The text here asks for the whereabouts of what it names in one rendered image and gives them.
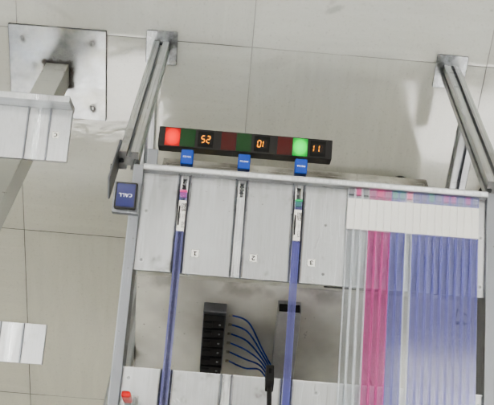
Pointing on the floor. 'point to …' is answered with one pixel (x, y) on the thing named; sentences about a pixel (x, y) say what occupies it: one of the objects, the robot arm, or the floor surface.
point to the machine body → (242, 308)
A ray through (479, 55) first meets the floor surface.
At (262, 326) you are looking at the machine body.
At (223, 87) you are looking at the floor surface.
